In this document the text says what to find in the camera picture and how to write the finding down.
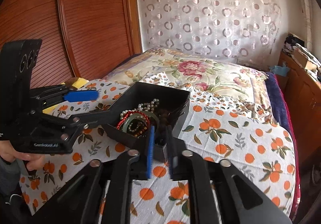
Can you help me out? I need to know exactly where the red braided cord bracelet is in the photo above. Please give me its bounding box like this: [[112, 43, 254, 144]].
[[116, 110, 151, 132]]

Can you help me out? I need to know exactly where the black square jewelry box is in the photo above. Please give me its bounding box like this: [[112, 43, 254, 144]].
[[102, 82, 190, 162]]

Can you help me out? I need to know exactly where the gold pearl chain jewelry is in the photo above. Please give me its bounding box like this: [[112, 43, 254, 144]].
[[127, 119, 147, 138]]

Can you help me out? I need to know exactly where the white pearl necklace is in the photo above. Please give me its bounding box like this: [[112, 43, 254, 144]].
[[120, 98, 160, 120]]

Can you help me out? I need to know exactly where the pale green jade bangle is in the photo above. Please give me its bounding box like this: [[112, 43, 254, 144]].
[[121, 110, 159, 138]]

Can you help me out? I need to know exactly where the person's left hand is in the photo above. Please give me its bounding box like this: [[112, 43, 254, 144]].
[[0, 140, 45, 171]]

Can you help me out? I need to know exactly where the yellow plush toy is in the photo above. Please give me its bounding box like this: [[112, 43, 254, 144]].
[[43, 77, 89, 114]]

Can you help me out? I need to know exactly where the orange print white bedsheet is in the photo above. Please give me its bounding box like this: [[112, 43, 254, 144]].
[[19, 84, 296, 223]]

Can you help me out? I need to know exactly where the brown wooden wardrobe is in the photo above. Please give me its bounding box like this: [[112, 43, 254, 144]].
[[1, 0, 142, 88]]

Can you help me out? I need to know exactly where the blue purple blanket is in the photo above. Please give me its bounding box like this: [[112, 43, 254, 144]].
[[265, 72, 301, 215]]

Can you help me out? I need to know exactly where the floral quilt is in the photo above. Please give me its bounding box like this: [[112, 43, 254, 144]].
[[105, 48, 274, 123]]

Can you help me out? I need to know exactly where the brown wooden dresser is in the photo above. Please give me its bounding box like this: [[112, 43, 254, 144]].
[[278, 52, 320, 163]]

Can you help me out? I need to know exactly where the clutter pile on dresser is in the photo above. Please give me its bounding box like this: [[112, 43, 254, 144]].
[[269, 33, 320, 81]]

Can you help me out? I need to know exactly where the sheer circle-pattern curtain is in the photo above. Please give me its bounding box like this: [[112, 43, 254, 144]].
[[138, 0, 281, 66]]

